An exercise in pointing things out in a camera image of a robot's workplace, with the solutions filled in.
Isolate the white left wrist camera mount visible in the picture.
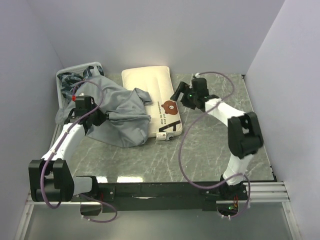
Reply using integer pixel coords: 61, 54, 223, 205
71, 93, 86, 102

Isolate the cream pillow with bear print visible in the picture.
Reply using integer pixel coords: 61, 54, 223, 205
121, 66, 183, 139

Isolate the white plastic basket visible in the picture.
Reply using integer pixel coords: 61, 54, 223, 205
55, 61, 105, 111

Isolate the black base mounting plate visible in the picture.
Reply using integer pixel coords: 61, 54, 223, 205
91, 182, 248, 212

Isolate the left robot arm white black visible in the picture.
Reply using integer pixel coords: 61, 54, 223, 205
28, 95, 108, 206

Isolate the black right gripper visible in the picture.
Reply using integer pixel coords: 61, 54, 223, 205
169, 82, 198, 111

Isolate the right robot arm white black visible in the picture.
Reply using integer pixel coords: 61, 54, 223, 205
170, 77, 264, 200

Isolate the dark patterned cloth in basket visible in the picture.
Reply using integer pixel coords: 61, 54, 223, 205
57, 65, 105, 105

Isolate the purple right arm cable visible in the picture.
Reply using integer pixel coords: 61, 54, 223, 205
178, 71, 251, 219

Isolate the grey pillowcase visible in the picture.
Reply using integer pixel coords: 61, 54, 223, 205
54, 74, 153, 149

